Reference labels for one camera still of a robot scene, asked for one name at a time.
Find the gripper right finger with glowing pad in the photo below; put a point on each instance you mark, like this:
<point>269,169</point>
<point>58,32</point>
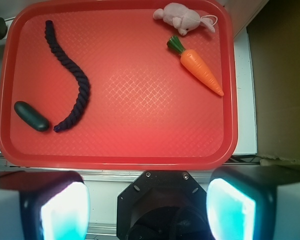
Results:
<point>254,203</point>

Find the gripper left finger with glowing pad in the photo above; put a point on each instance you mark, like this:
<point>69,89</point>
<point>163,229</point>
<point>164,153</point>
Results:
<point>43,205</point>

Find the dark green plastic pickle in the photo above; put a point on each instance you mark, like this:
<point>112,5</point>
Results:
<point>31,116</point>

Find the red plastic tray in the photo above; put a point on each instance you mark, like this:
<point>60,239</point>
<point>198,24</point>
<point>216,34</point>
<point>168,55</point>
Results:
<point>145,111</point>

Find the orange plastic carrot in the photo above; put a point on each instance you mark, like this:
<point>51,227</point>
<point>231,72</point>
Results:
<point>192,61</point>

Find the brown cardboard box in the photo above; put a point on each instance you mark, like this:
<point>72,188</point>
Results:
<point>274,38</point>

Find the pink plush bunny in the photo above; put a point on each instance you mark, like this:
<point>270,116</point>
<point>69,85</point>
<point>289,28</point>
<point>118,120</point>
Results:
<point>184,19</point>

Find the black octagonal mount plate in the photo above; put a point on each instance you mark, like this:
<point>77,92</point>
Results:
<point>163,205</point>

